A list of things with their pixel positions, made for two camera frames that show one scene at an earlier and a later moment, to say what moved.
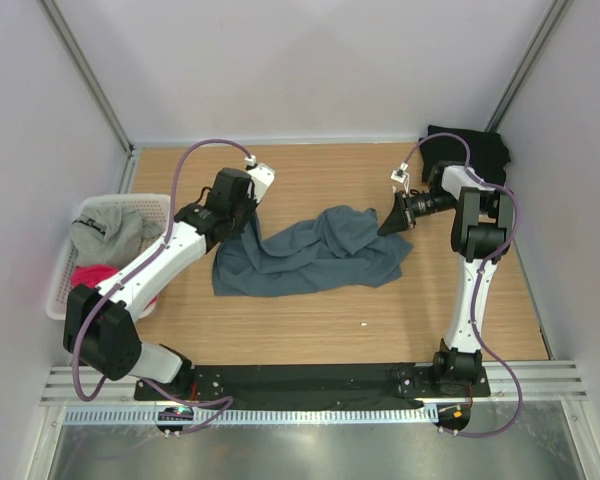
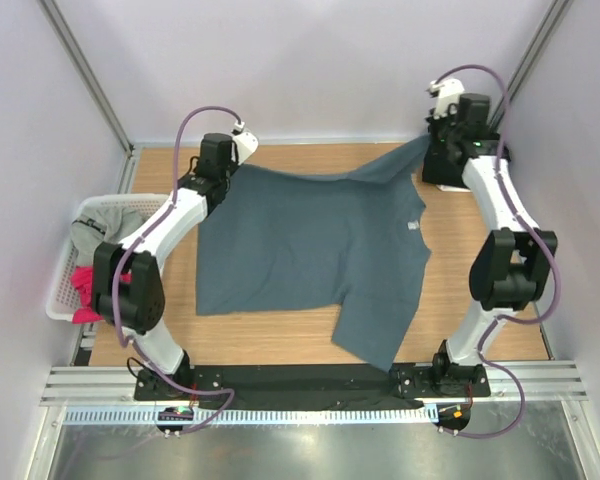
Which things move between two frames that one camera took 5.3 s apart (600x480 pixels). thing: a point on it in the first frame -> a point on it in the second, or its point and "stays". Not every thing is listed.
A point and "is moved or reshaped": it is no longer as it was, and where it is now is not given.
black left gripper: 251,203 -> 232,166
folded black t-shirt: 489,156 stays
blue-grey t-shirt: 339,246 is moved or reshaped
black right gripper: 398,218 -> 436,122
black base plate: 365,385 stays
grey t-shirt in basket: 110,235 stays
